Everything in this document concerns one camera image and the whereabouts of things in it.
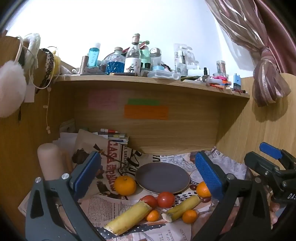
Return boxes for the orange sticky note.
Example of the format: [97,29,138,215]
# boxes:
[124,105,169,120]

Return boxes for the small orange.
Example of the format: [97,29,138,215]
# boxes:
[146,210,160,222]
[182,209,198,224]

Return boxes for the pink sticky note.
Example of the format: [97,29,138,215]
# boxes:
[88,91,119,110]

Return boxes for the glass jar silver cap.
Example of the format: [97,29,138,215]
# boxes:
[150,47,161,67]

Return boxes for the white fluffy earmuff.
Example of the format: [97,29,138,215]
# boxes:
[0,60,27,118]

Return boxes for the newspaper print table cover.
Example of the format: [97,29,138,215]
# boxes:
[18,148,248,241]

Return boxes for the green sticky note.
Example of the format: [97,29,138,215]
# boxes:
[128,98,160,106]

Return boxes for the white earphone cable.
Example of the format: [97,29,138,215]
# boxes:
[44,76,52,134]

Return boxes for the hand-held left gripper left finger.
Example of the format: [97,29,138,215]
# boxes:
[25,151,102,241]

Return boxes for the medium orange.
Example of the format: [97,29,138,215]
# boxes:
[196,181,212,198]

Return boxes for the large orange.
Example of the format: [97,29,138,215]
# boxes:
[114,175,137,196]

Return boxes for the clear glass labelled bottle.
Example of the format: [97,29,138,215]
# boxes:
[124,34,142,76]

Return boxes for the clear plastic packaging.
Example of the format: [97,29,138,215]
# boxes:
[173,44,200,77]

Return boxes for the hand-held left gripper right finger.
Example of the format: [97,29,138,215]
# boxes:
[193,151,271,241]

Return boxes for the reddish patterned cloth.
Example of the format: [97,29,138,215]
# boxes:
[228,202,247,223]

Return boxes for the large red tomato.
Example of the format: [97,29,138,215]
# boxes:
[157,192,175,208]

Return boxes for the white fluffy headband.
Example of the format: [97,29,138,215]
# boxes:
[23,33,41,61]

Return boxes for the blue liquid bottle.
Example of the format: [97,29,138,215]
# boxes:
[88,43,101,68]

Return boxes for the long sugarcane piece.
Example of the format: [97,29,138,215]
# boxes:
[103,200,152,236]

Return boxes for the brown tube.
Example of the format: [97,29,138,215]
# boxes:
[80,55,89,75]

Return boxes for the dark round plate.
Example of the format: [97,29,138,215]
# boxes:
[135,162,191,194]

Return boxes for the blue bead jar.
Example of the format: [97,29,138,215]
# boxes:
[106,47,125,75]

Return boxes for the clear plastic box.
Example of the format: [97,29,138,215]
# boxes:
[147,70,181,80]

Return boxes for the clear cylinder jar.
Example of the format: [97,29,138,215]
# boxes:
[216,60,226,76]

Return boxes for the printed poster sheet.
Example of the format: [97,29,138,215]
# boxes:
[72,129,144,200]

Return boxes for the wooden desk shelf unit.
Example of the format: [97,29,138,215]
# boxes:
[0,35,296,165]

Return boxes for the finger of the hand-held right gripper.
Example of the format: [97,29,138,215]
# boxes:
[259,142,296,170]
[244,151,284,184]

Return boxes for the pink striped curtain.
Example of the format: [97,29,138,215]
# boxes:
[205,0,296,107]

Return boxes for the black lace headband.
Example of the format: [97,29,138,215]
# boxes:
[36,47,57,90]

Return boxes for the short sugarcane piece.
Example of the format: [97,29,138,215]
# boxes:
[161,195,201,223]

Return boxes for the mint green bottle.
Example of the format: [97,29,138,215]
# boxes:
[141,45,151,70]

